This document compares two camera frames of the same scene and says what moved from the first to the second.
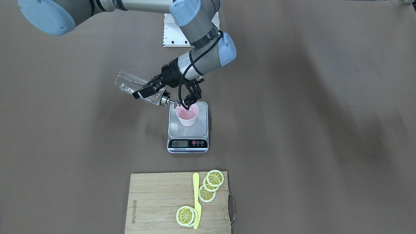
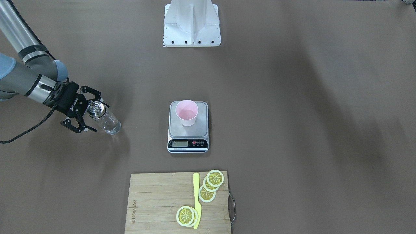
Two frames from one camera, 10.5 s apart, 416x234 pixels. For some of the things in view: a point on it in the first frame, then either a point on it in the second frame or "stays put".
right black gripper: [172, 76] to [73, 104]
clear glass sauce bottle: [130, 83] to [109, 124]
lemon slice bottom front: [185, 215] stays put
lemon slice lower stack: [205, 195] stays put
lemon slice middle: [209, 188] stays put
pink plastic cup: [187, 118] stays put
